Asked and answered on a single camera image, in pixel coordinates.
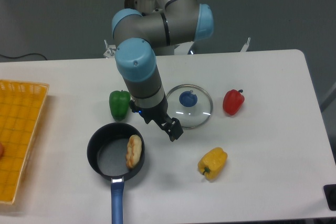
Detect black object at table edge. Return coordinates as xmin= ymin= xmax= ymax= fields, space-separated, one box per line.
xmin=323 ymin=184 xmax=336 ymax=211

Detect glass pot lid blue knob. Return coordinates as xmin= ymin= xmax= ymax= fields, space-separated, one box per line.
xmin=166 ymin=84 xmax=214 ymax=130

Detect black cable on floor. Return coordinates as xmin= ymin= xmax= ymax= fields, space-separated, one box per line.
xmin=0 ymin=53 xmax=48 ymax=61

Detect red toy bell pepper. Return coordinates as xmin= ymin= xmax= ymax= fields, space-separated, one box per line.
xmin=223 ymin=89 xmax=245 ymax=115

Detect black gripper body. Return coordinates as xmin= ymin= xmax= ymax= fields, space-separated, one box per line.
xmin=129 ymin=96 xmax=172 ymax=125

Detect yellow plastic basket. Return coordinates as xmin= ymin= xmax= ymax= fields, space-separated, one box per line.
xmin=1 ymin=79 xmax=49 ymax=205

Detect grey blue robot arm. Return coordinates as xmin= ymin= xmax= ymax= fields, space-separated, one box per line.
xmin=112 ymin=0 xmax=214 ymax=141

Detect green toy bell pepper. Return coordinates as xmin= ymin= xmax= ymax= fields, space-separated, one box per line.
xmin=109 ymin=90 xmax=131 ymax=121

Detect black saucepan blue handle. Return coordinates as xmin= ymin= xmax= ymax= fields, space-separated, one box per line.
xmin=87 ymin=122 xmax=145 ymax=223

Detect toy bread pastry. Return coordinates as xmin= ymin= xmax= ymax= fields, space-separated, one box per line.
xmin=125 ymin=135 xmax=142 ymax=169

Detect yellow toy bell pepper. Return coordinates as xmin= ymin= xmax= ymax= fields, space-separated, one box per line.
xmin=197 ymin=147 xmax=228 ymax=180

